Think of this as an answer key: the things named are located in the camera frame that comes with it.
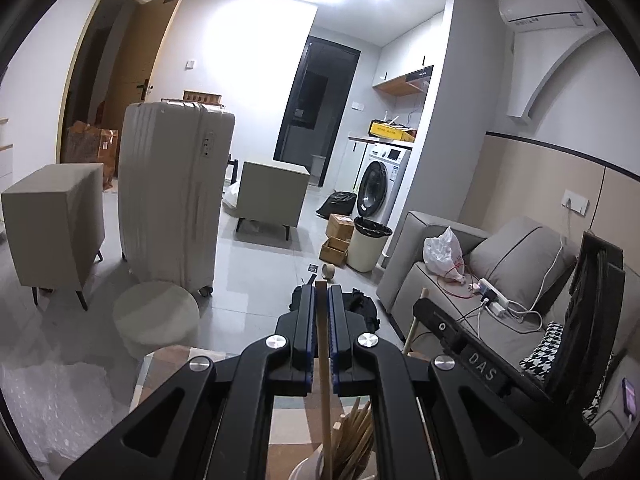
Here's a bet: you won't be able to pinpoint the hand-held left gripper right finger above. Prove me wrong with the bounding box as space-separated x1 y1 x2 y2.
326 284 584 480

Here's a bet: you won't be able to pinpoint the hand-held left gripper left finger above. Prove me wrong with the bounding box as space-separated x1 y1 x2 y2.
60 284 317 480

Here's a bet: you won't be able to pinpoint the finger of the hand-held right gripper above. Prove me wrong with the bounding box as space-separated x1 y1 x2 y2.
412 297 469 357

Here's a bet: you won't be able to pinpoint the wooden chopstick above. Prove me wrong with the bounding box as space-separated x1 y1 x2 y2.
402 287 428 358
314 281 335 480

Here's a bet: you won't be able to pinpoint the bunch of wooden chopsticks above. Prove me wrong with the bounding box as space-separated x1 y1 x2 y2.
330 397 376 480

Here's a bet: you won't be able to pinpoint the white utensil holder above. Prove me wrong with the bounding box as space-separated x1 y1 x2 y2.
287 440 381 480

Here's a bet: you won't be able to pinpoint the houndstooth pillow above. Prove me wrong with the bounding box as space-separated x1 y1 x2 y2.
519 321 616 423

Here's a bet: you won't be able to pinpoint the grey sofa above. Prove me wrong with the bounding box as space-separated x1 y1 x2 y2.
376 210 640 466

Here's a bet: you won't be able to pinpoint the white power strip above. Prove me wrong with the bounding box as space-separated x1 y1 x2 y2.
479 279 511 317

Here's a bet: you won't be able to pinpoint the white plastic bag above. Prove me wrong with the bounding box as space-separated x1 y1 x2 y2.
423 226 465 286

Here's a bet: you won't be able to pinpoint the cardboard box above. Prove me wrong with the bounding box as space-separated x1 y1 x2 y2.
326 213 357 241
320 236 351 267

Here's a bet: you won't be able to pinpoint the cream trash bin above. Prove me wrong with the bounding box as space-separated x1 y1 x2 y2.
346 216 393 273

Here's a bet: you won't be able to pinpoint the grey sofa cushion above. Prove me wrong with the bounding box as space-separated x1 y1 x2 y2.
467 217 578 313

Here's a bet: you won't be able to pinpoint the black garbage bag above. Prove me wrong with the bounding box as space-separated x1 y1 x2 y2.
316 191 358 220

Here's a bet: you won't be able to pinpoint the smartphone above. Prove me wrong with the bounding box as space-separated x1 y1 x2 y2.
621 377 640 418

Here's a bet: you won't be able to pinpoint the beige bedside cabinet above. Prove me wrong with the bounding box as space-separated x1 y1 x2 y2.
1 162 106 311
235 161 311 242

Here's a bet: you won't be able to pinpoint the white washing machine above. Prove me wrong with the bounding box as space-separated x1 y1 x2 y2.
356 142 412 228

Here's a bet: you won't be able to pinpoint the round cream stool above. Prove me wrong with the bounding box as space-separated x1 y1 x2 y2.
112 280 201 361

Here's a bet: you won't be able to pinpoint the cream suitcase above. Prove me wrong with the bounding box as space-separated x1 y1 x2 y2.
118 101 236 297

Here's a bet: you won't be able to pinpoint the yellow crate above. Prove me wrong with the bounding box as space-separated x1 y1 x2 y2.
369 119 417 142

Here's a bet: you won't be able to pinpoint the dark glass door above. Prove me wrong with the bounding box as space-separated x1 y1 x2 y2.
273 35 362 188

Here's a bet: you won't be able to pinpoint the wooden rack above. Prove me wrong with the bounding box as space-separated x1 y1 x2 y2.
161 90 226 108

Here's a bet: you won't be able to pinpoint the bubble wrap sheet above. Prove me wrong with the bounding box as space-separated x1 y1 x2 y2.
0 355 146 468

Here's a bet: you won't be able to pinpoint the brown paper bags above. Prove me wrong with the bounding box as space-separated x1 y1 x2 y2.
60 120 121 191

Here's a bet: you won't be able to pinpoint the wooden door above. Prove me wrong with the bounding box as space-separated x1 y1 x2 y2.
102 0 186 136

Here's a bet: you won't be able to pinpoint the white air conditioner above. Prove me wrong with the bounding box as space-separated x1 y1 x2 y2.
497 0 603 28

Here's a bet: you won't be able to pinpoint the white charger cable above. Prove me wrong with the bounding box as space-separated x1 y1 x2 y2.
530 205 573 311

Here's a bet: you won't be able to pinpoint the white wall socket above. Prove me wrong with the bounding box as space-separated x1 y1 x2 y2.
561 189 590 216

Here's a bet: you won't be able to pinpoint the wall cabinet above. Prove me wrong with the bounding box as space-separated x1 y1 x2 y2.
372 10 446 96

